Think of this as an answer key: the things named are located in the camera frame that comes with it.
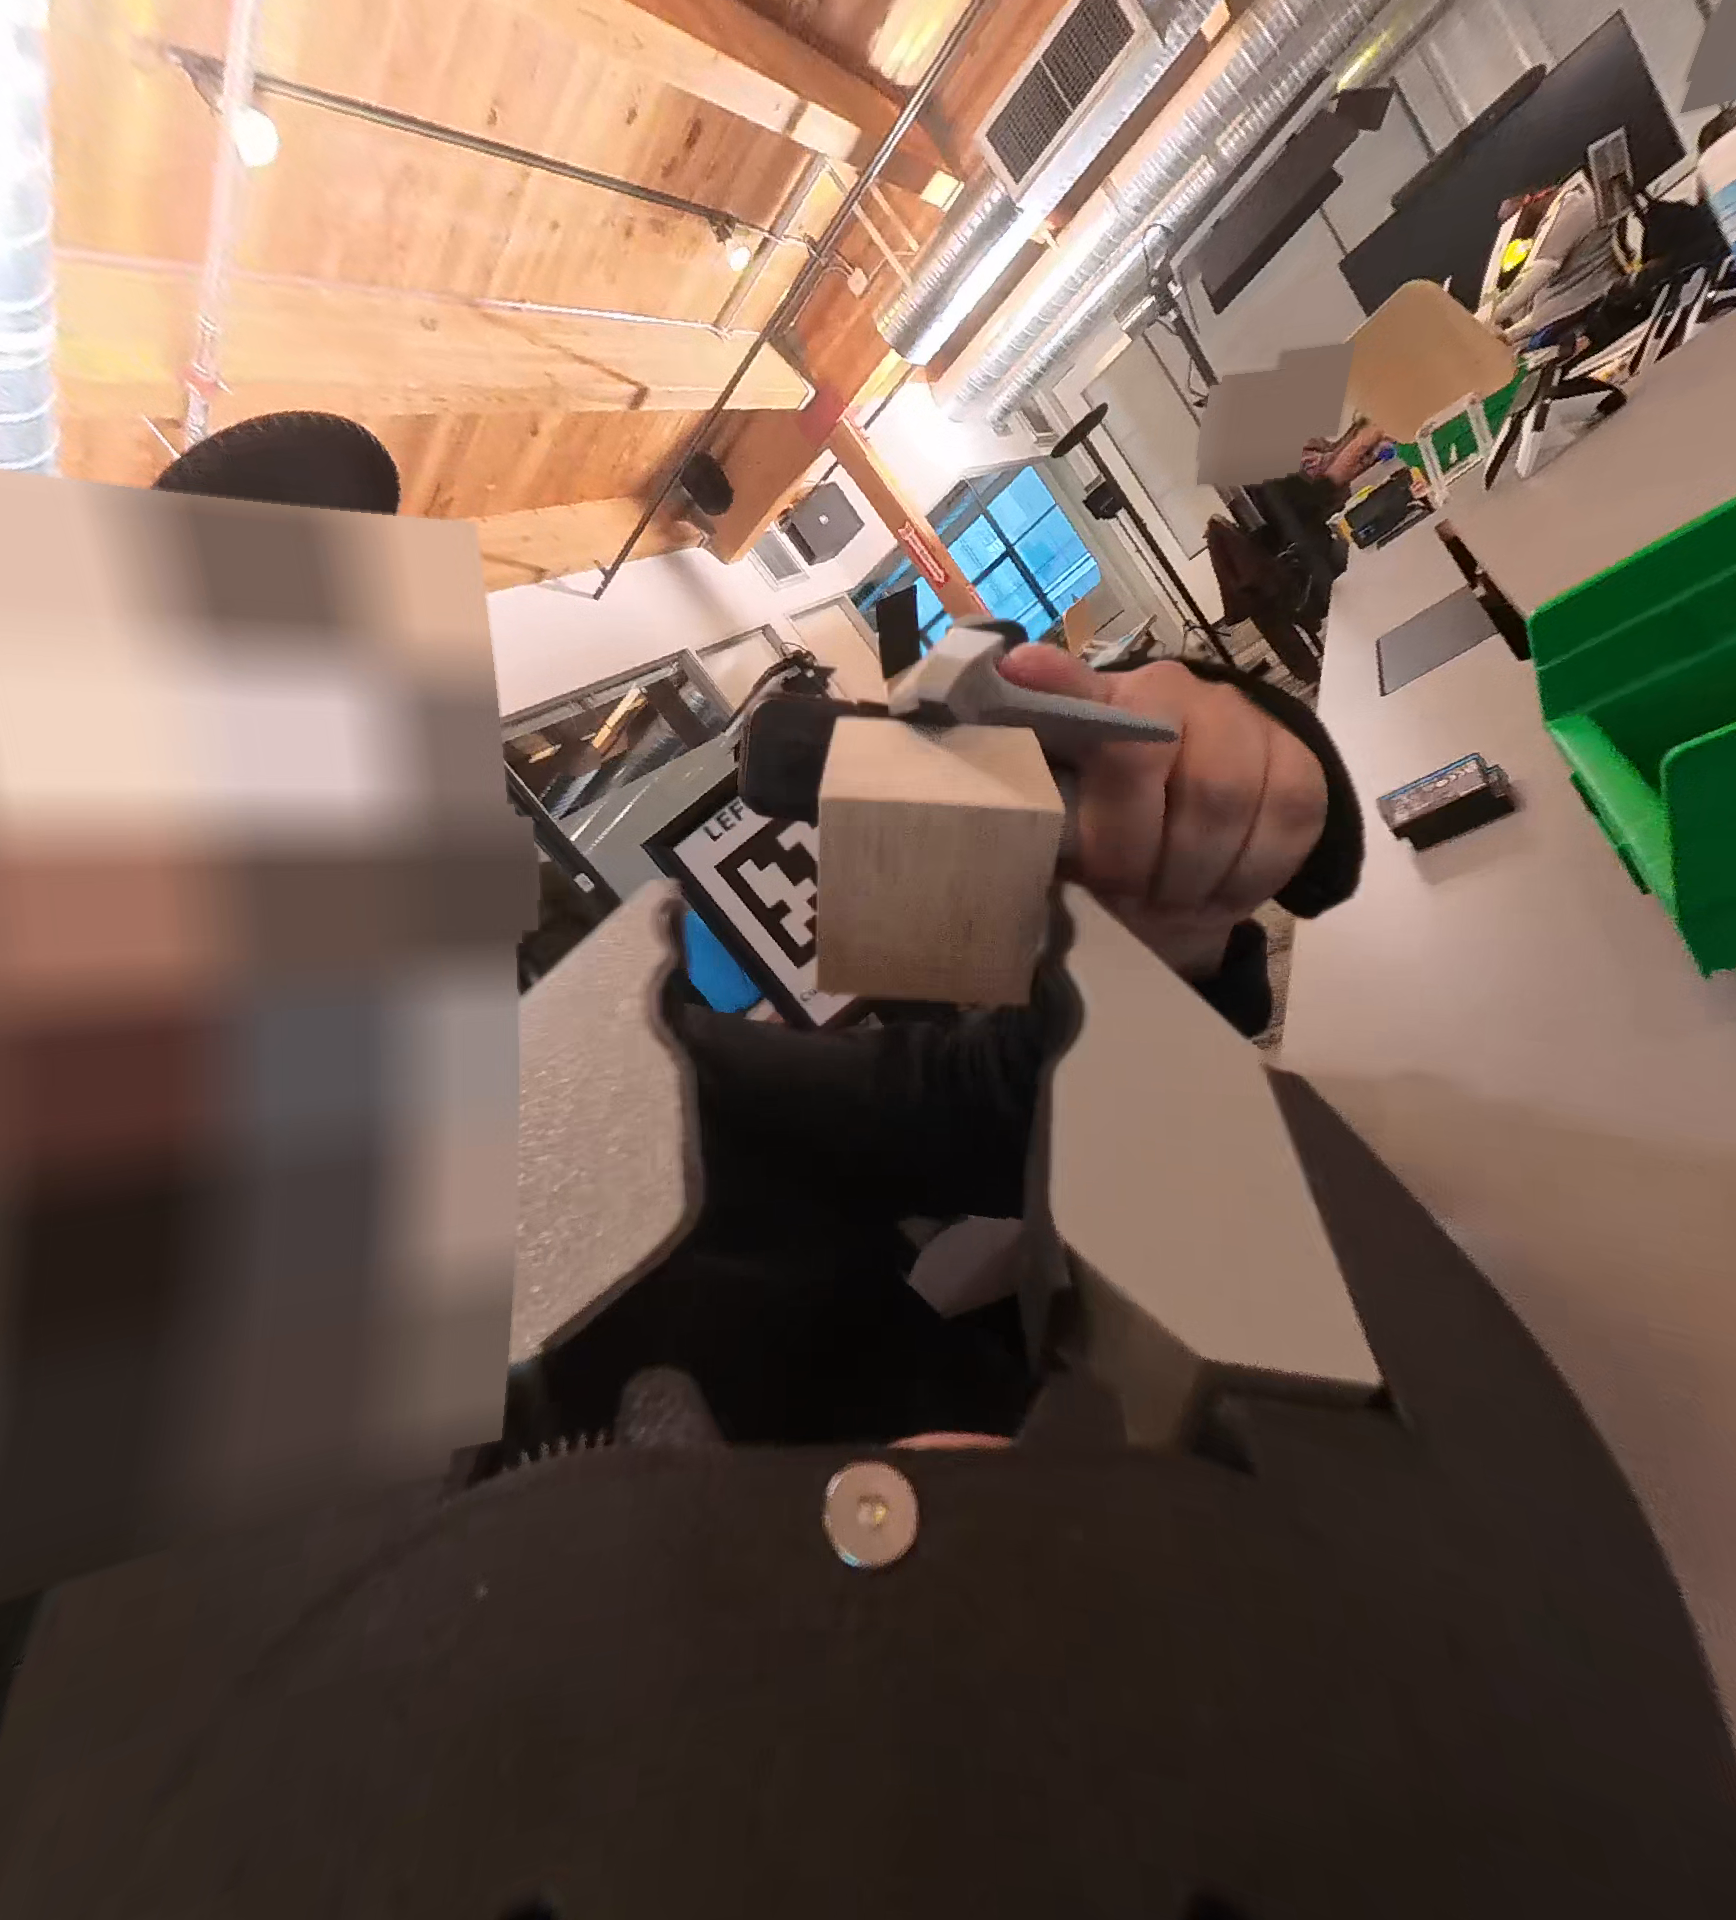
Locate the black camera battery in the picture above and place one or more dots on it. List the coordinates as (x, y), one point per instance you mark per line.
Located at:
(1446, 799)

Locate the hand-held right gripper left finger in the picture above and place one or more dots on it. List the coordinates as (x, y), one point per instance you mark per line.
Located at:
(598, 1141)

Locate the dark flat pad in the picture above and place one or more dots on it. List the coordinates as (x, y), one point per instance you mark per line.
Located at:
(1438, 638)

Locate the black ceiling speaker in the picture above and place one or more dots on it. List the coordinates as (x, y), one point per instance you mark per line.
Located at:
(826, 525)

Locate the white air vent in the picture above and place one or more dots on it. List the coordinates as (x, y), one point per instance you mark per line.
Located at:
(1062, 91)

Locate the large wooden cube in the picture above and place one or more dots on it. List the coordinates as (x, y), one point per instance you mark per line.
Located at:
(943, 869)

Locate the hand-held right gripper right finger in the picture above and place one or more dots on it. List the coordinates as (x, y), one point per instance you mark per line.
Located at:
(1197, 1202)

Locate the person's left hand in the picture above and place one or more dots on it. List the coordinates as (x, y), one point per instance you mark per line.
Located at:
(1227, 810)

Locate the green plastic bin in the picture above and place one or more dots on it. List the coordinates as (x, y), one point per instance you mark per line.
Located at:
(1706, 841)

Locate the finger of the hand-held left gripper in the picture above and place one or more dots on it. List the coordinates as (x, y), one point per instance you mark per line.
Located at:
(981, 668)

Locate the tan wooden chair back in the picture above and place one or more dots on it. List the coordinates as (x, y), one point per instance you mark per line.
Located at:
(1423, 355)

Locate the silver air duct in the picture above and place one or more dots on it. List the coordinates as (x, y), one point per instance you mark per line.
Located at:
(1108, 256)

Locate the large black screen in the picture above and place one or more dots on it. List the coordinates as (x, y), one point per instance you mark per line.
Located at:
(1514, 175)

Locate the large window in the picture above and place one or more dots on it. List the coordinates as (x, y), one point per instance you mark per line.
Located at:
(1011, 548)

